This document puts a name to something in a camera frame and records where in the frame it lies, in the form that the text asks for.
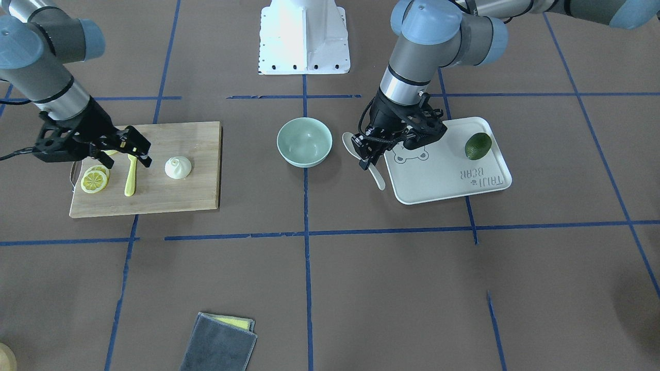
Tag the lemon slice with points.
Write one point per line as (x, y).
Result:
(93, 181)
(100, 168)

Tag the lemon slice front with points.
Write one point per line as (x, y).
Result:
(93, 181)

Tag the white ceramic spoon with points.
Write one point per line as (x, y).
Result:
(347, 143)

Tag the grey folded cloth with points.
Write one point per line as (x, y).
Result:
(215, 345)

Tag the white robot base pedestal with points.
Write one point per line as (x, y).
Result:
(303, 37)

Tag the lemon slice behind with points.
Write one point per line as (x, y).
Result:
(100, 168)

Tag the wooden mug tree stand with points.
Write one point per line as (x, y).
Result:
(8, 360)

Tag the yellow plastic knife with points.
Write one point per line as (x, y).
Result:
(130, 185)

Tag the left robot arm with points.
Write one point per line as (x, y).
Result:
(436, 34)

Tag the white steamed bun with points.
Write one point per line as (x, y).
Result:
(178, 167)

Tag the light green bowl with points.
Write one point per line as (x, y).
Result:
(304, 142)

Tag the white bear tray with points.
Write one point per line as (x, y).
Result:
(442, 171)

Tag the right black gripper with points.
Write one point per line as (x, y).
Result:
(96, 125)

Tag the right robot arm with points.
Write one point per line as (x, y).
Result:
(38, 40)

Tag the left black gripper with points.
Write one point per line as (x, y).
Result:
(386, 117)

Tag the bamboo cutting board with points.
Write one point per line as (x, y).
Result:
(155, 192)

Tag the yellow sponge cloth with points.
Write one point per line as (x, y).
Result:
(243, 323)

